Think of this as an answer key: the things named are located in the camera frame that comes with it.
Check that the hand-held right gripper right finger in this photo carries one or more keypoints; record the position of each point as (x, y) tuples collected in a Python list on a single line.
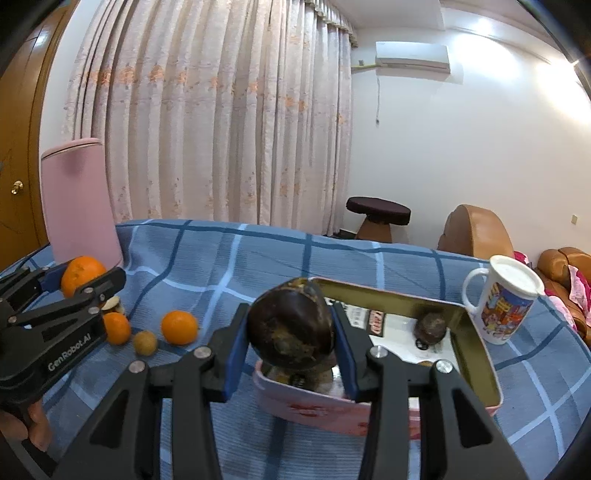
[(344, 355)]

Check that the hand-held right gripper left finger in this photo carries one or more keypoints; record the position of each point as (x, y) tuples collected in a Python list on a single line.
[(235, 355)]

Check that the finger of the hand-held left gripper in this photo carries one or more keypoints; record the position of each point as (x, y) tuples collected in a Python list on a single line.
[(99, 288), (51, 279)]

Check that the large orange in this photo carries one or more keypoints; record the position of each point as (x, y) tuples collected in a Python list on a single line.
[(81, 274)]

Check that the oval orange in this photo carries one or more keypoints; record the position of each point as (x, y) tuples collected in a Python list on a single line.
[(116, 328)]

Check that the pink tin box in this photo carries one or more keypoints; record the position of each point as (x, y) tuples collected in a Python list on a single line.
[(323, 406)]

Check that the dark purple round fruit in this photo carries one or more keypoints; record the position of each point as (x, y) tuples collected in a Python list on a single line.
[(288, 332)]

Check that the small round orange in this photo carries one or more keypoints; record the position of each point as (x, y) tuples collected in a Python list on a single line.
[(179, 327)]

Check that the small yellow-brown fruit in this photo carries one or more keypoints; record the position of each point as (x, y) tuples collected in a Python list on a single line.
[(144, 344)]

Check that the dark brown wrinkled fruit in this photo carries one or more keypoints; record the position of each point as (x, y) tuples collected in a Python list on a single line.
[(429, 330)]

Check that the person's left hand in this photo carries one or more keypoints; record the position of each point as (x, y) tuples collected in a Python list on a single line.
[(32, 422)]

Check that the pink chair back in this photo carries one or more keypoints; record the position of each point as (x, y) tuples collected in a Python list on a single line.
[(78, 203)]

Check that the blue plaid blanket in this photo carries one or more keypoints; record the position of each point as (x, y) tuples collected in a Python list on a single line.
[(277, 258)]

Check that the wooden door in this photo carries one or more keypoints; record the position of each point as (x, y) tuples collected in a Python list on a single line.
[(18, 138)]

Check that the dark round stool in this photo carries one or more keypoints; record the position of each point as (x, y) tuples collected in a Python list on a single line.
[(376, 207)]

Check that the white printed mug with lid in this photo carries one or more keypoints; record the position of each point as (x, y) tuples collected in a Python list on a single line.
[(503, 304)]

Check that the floral pink curtain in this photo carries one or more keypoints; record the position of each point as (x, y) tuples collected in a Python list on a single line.
[(207, 115)]

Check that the pink floral cloth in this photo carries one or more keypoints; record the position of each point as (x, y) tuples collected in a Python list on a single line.
[(579, 286)]

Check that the white air conditioner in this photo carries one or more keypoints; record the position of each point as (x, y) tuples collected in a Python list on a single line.
[(411, 55)]

